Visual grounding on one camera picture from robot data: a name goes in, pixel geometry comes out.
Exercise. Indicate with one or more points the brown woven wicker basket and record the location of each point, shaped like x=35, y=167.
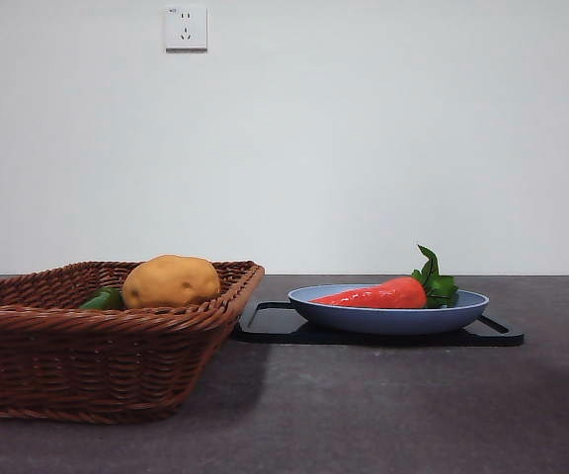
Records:
x=92, y=360

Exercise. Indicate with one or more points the green pepper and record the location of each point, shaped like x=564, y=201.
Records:
x=100, y=299

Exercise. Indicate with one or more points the orange carrot with green leaves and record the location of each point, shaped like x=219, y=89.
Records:
x=387, y=295

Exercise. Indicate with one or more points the pale blue round plate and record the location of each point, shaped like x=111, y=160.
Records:
x=388, y=318

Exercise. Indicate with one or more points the white wall socket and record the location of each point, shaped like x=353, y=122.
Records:
x=186, y=28

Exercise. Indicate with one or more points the tan potato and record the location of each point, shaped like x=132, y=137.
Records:
x=172, y=281

